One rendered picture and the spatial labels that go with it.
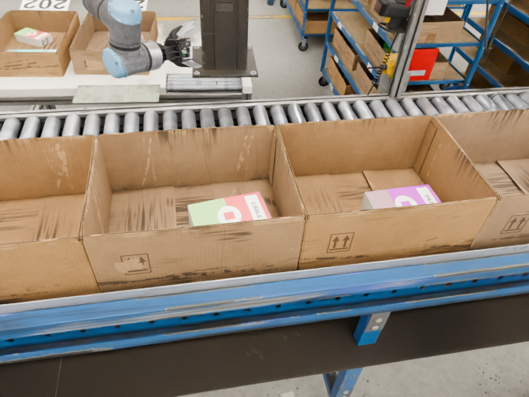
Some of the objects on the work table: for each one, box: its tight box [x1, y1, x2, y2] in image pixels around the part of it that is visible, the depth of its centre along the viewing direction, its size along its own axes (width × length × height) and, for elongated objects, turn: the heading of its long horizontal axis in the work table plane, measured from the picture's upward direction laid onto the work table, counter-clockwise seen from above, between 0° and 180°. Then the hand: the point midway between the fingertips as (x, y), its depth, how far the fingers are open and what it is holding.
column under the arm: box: [192, 0, 258, 78], centre depth 170 cm, size 26×26×33 cm
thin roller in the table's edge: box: [168, 81, 240, 85], centre depth 170 cm, size 2×28×2 cm, turn 93°
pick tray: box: [0, 10, 81, 77], centre depth 175 cm, size 28×38×10 cm
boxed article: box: [14, 28, 53, 46], centre depth 183 cm, size 7×13×4 cm, turn 64°
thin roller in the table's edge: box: [168, 78, 240, 82], centre depth 172 cm, size 2×28×2 cm, turn 93°
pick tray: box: [68, 11, 158, 76], centre depth 179 cm, size 28×38×10 cm
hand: (197, 43), depth 156 cm, fingers open, 14 cm apart
